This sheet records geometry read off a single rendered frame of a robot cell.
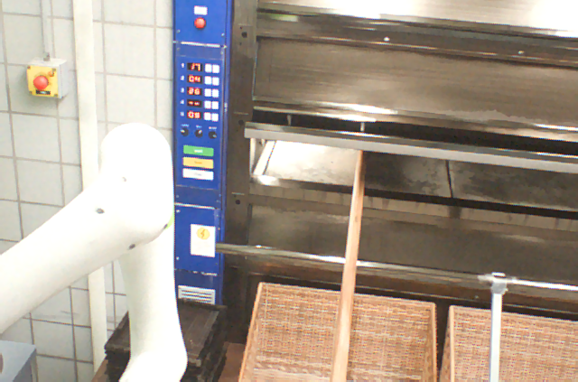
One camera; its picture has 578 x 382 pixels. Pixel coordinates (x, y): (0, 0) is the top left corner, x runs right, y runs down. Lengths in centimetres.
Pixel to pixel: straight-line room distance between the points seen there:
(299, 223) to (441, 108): 57
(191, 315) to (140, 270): 99
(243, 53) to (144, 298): 96
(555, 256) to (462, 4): 82
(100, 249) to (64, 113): 126
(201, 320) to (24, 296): 118
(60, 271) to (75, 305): 153
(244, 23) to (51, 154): 75
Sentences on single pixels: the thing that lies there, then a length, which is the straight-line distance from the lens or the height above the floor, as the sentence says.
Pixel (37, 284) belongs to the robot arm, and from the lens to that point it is 116.
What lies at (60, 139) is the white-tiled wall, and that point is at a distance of 238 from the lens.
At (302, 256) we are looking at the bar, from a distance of 191.
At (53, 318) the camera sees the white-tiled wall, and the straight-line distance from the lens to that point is 273.
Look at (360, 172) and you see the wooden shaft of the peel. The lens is 230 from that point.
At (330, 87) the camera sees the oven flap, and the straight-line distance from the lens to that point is 210.
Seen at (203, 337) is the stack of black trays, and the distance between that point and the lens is 223.
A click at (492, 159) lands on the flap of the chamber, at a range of 203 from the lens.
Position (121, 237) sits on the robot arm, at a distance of 110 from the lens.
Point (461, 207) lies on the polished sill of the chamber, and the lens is 225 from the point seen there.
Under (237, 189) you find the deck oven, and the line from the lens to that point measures 227.
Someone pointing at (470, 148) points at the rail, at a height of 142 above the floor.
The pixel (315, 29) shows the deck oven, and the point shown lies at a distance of 208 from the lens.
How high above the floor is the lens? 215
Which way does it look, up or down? 25 degrees down
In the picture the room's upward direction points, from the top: 4 degrees clockwise
